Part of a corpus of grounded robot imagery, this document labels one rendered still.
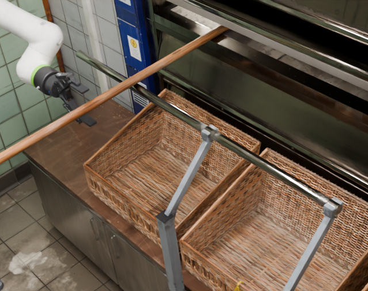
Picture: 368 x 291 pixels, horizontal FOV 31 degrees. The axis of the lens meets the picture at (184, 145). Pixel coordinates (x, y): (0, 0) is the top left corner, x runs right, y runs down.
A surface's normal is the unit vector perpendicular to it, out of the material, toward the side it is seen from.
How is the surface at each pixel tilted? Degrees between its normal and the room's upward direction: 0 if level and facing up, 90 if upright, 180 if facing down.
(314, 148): 70
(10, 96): 90
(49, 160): 0
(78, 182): 0
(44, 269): 0
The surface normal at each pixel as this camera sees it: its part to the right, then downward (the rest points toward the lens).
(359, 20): -0.73, 0.20
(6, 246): -0.10, -0.76
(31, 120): 0.67, 0.43
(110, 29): -0.74, 0.49
